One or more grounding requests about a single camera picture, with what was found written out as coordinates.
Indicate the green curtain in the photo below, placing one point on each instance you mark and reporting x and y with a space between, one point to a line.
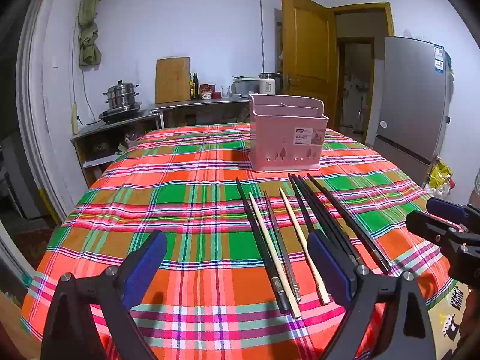
89 33

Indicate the gas stove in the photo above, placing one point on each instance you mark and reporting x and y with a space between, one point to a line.
120 115

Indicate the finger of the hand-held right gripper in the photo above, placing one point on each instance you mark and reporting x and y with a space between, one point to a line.
448 208
427 225

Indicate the silver refrigerator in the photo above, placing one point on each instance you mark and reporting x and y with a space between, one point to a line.
408 101

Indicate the cartoon printed cloth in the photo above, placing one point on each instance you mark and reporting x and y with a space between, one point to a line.
448 318

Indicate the yellow wooden door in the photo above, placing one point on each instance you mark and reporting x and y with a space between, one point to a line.
307 52

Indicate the yellow snack bag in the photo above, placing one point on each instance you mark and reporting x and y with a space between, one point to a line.
440 174

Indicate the pink plastic utensil basket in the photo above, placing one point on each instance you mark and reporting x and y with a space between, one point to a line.
277 138

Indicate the dark oil bottle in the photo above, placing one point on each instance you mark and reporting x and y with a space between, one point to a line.
196 86
191 88

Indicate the steel kitchen counter shelf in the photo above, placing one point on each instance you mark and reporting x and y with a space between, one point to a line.
112 138

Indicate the clear plastic storage container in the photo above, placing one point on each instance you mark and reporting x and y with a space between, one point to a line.
243 86

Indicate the yellow wooden door frame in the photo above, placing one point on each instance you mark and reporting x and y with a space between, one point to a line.
378 11

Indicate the plaid orange green tablecloth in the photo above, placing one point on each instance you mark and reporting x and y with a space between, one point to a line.
187 195

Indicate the steel steamer pot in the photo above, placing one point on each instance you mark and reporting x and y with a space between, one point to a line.
122 97

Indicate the red sauce jar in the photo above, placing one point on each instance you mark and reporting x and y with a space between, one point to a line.
206 92

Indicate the drinking glass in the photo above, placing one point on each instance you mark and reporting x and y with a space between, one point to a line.
225 92

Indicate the black chopstick with silver end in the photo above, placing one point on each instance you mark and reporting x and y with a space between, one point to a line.
345 221

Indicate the light wooden chopstick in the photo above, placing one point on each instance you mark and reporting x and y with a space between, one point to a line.
270 249
300 232

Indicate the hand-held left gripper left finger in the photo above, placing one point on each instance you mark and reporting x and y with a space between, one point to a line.
150 258

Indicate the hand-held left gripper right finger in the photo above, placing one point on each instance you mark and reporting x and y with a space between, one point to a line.
330 266

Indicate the grey metal chopstick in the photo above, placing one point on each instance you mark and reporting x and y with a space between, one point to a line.
279 240

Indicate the wooden cutting board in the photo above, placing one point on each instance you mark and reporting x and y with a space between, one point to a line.
172 82

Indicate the white electric kettle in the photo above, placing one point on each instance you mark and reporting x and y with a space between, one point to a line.
267 86

